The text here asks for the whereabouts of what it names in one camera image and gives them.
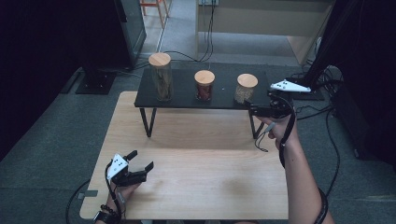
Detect person's left hand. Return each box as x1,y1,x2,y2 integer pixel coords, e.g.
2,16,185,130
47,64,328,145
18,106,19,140
106,181,143,208

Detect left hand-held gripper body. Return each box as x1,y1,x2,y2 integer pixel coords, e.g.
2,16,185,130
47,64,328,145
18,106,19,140
106,153,148,188

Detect gray tape strip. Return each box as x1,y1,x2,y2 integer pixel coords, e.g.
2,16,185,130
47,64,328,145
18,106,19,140
77,189,99,200

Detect wooden stool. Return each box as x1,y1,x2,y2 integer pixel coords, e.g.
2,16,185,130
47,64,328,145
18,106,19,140
139,0,172,30

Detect glass jar white seeds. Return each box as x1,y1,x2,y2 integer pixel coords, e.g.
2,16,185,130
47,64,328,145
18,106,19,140
233,73,259,105

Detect bundle of black cables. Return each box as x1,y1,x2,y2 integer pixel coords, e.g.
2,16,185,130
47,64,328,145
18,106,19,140
292,63,344,120

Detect dark cabinet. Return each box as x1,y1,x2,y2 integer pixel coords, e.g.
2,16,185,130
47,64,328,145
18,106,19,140
113,0,148,68

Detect black wristwatch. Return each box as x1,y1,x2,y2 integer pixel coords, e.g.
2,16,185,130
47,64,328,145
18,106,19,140
92,210,120,224

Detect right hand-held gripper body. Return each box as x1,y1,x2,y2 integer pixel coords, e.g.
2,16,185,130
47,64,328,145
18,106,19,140
267,79,312,119

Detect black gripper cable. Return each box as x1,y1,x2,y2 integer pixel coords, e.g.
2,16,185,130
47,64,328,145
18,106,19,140
278,96,297,169
64,162,124,224

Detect tall glass jar bay leaves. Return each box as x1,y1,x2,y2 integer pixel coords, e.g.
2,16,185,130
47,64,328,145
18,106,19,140
148,51,174,102

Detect black metal stand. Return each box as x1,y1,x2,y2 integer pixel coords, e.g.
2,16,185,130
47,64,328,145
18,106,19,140
286,0,362,101

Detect black stand base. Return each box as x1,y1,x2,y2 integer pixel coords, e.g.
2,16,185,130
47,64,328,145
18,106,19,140
75,66,118,95

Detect dark bead bracelet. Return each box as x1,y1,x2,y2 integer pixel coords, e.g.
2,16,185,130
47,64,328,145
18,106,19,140
100,203,120,217

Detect person's right hand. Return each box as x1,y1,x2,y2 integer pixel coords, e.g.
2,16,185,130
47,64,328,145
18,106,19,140
256,115,300,150

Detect thin cable with gray plug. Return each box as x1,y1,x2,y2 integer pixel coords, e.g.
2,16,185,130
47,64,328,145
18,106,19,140
254,121,276,153

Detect glass jar red chilies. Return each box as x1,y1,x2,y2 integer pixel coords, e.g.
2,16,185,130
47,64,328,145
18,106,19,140
193,69,216,102

